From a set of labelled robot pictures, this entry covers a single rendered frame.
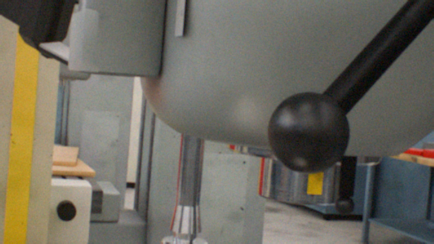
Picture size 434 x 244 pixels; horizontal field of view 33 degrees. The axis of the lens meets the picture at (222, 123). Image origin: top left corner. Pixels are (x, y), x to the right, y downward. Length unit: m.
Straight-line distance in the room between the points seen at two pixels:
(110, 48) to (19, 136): 1.75
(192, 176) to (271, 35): 0.42
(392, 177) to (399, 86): 7.53
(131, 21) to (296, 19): 0.09
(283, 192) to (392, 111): 0.08
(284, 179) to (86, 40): 0.13
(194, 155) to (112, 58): 0.37
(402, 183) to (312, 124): 7.46
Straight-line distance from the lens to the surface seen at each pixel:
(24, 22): 0.84
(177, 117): 0.36
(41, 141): 2.11
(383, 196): 8.01
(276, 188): 0.39
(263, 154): 0.37
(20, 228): 2.13
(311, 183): 0.39
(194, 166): 0.71
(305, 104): 0.26
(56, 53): 0.83
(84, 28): 0.35
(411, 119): 0.36
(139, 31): 0.35
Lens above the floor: 1.34
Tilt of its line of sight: 3 degrees down
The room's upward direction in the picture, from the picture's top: 5 degrees clockwise
